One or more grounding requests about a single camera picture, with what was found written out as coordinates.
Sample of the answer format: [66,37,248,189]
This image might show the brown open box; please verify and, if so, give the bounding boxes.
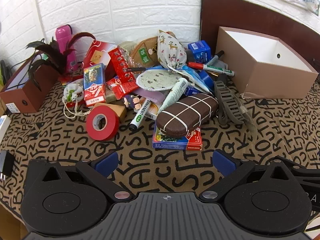
[0,52,60,113]

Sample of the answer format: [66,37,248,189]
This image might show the reindeer print drawstring bag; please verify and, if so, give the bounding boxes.
[157,29,188,70]

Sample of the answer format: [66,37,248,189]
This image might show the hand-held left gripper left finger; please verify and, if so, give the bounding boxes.
[25,151,134,203]

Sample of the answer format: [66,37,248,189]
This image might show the pink notebook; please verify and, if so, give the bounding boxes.
[139,87,165,105]

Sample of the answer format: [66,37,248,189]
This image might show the dark grey hair claw clip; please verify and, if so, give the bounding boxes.
[214,80,258,135]

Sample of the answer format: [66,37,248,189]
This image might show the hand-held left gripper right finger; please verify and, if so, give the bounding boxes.
[199,149,300,203]

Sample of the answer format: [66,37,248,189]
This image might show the small red box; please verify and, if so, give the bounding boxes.
[106,77,139,100]

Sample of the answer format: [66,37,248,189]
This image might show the white blue box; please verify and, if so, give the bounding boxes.
[0,115,12,140]

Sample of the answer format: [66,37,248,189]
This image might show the blue red playing card box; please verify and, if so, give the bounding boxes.
[152,125,203,151]

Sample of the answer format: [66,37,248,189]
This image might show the small blue box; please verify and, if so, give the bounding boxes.
[185,86,200,97]

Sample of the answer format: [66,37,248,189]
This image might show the white green permanent marker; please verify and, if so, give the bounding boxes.
[129,97,155,131]

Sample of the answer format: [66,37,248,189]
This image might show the dark red leafy plant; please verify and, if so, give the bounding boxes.
[26,32,97,92]

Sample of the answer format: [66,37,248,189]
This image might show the black power adapter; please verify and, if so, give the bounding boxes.
[0,151,15,180]

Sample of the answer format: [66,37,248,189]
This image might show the black marker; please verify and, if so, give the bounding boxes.
[206,51,225,67]

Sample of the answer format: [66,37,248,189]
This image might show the red snack packet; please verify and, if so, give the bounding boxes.
[108,47,138,85]

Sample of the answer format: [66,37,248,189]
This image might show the letter print blanket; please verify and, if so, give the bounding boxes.
[0,75,320,220]

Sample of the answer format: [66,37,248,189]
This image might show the blue square box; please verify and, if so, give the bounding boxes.
[187,40,212,63]

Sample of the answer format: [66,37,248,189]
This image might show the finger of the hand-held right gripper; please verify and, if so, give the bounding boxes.
[274,156,320,188]

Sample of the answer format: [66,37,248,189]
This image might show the pink thermos bottle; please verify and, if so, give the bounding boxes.
[55,24,78,74]

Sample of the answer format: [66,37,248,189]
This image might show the large red white box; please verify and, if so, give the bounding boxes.
[82,39,118,80]

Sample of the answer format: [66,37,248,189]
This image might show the white green cream tube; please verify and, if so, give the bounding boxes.
[157,77,188,115]

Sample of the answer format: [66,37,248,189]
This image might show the small toy figurine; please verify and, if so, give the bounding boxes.
[123,94,145,112]

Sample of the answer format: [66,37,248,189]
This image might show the pink cardboard container box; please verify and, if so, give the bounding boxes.
[215,26,319,99]

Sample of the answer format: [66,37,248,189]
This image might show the dark brown wooden headboard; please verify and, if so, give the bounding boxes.
[200,0,320,58]

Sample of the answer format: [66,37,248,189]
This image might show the blue plastic packet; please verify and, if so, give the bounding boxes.
[179,65,215,95]

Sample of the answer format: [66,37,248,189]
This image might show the white drawstring pouch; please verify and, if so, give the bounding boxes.
[62,82,88,118]

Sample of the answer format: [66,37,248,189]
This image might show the spotted oval fabric pad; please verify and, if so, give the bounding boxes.
[136,69,179,91]

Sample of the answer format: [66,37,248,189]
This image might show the white orange box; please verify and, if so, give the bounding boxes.
[145,100,165,120]

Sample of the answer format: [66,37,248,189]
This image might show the red tape roll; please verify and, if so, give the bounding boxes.
[86,105,120,141]

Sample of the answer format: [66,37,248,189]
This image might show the red marker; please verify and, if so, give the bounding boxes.
[187,62,208,71]

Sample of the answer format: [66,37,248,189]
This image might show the brown glasses case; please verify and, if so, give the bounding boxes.
[156,93,218,138]

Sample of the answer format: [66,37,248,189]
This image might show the small tan cardboard box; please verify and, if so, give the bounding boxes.
[99,96,127,123]

